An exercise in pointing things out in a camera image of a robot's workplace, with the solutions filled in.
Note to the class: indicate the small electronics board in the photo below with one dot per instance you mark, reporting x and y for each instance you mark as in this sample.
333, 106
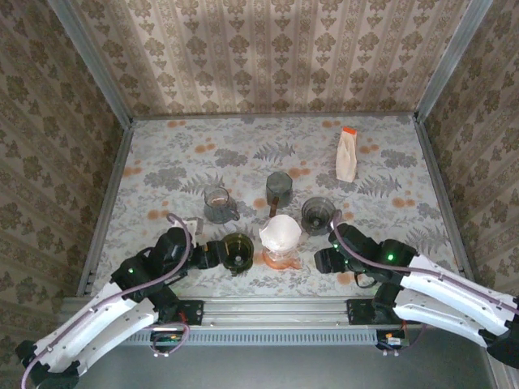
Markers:
391, 340
166, 337

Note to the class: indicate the aluminium frame post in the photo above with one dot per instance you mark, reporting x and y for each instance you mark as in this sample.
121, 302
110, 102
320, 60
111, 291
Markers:
91, 61
450, 61

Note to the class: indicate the grey transparent dripper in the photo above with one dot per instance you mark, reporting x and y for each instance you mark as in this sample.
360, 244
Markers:
318, 215

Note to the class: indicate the aluminium table back rail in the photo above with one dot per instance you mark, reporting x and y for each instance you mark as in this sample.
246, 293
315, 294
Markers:
275, 116

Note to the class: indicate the green transparent dripper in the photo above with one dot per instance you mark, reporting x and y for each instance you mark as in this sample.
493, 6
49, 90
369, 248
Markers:
239, 251

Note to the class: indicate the white paper coffee filter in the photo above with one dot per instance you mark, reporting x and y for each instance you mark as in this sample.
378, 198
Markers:
280, 235

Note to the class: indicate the pink transparent dripper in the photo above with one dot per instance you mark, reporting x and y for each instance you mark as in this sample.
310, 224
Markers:
280, 259

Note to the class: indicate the clear glass server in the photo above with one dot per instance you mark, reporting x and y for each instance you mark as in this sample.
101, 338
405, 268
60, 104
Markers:
217, 202

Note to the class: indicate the aluminium table side rail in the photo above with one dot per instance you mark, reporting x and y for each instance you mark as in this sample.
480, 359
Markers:
427, 150
105, 210

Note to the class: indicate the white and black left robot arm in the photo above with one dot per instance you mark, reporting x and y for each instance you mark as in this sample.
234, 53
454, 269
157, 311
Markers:
113, 320

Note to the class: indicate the filter pack with orange top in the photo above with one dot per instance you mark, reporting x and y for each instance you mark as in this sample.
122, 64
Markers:
346, 158

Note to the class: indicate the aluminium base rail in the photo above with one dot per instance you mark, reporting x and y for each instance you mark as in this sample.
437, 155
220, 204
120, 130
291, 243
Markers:
275, 312

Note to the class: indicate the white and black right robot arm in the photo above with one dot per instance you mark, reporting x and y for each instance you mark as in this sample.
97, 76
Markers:
438, 320

